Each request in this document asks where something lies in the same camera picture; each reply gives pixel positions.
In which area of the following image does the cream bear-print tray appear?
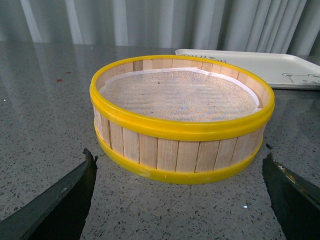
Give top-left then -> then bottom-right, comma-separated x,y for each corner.
175,49 -> 320,91

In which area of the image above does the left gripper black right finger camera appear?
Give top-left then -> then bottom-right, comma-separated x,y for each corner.
262,153 -> 320,240

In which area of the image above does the yellow-rimmed wooden steamer basket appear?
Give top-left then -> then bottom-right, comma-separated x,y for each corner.
89,55 -> 275,185

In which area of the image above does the white steamer liner cloth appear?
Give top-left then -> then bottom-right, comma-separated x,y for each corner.
99,67 -> 261,123

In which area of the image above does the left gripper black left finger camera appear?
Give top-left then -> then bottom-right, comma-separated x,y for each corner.
0,148 -> 98,240

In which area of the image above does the grey pleated curtain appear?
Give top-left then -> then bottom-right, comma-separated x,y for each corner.
0,0 -> 320,56

